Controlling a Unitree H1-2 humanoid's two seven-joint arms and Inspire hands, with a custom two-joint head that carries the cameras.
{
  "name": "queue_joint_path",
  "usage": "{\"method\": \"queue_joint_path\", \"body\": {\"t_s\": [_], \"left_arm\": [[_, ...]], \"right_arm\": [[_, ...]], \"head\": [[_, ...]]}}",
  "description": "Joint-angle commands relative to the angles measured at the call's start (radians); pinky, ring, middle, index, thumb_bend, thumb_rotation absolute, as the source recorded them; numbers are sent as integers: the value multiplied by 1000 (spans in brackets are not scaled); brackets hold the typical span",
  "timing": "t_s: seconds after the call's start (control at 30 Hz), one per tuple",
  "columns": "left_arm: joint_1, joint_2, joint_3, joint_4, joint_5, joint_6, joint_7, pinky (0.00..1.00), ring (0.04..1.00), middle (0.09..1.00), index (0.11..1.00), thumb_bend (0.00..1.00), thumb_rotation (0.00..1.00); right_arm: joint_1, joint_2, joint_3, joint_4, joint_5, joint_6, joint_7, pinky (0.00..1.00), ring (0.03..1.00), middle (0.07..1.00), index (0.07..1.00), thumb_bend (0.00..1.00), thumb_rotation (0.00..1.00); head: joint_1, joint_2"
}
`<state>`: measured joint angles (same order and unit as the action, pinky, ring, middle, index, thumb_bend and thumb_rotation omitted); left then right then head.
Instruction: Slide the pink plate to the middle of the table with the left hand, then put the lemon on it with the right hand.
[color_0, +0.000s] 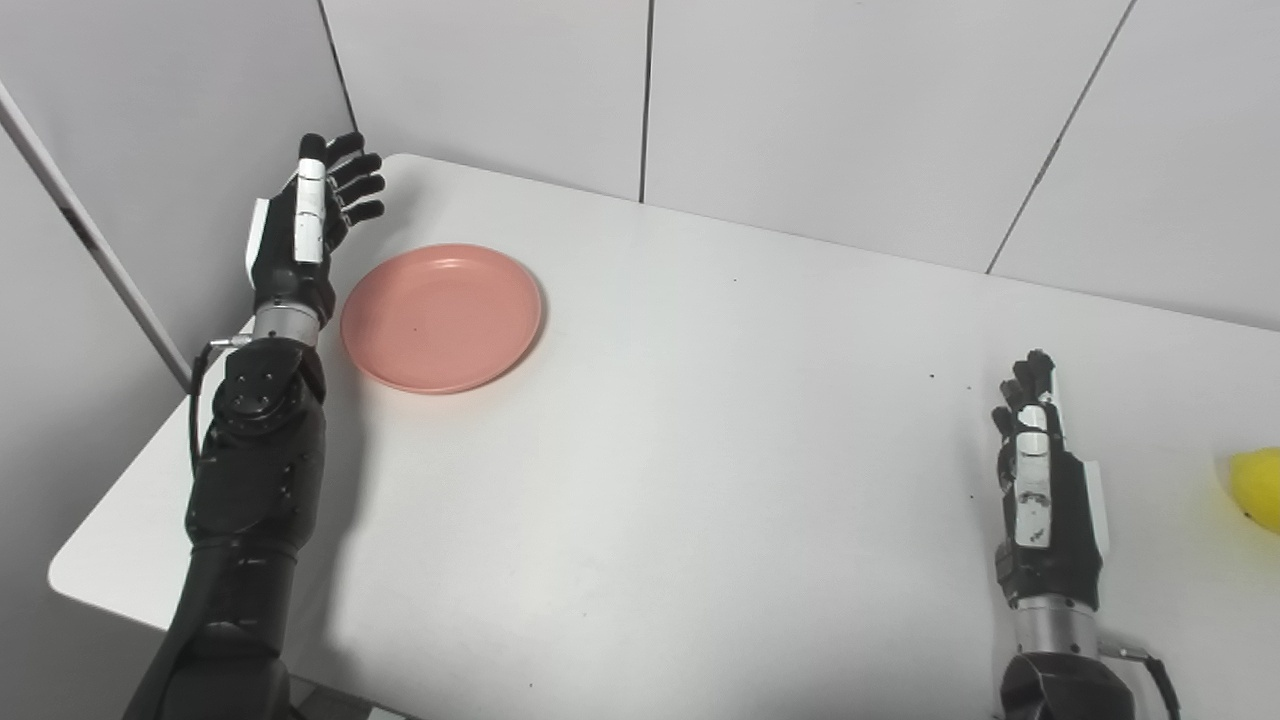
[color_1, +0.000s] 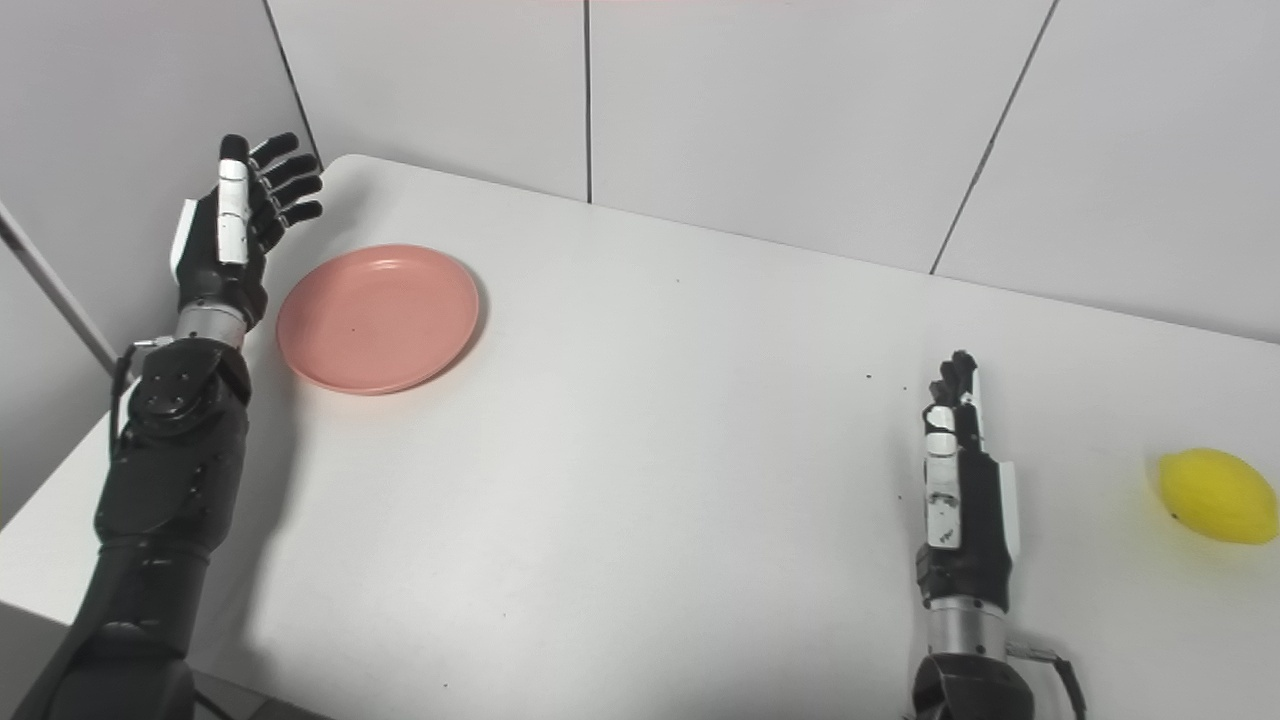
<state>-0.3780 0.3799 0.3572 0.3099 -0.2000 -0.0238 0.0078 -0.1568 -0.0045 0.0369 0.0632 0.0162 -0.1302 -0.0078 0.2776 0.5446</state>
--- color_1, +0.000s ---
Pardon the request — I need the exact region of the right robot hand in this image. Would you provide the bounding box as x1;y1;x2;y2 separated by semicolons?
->
914;350;1022;611

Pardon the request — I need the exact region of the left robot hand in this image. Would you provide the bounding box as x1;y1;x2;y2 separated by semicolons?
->
170;132;325;330

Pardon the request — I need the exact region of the pink plate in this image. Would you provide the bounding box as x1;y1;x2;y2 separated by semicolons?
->
276;244;481;396

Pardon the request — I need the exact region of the yellow lemon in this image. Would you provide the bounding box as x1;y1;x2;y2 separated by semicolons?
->
1158;448;1280;546

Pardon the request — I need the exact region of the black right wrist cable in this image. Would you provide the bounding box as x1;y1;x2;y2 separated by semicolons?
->
1006;640;1088;720

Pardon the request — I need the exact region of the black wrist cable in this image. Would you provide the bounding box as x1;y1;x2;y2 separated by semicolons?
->
1006;640;1088;720
108;337;173;461

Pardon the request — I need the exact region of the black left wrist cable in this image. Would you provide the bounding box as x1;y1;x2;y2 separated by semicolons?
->
108;337;173;461

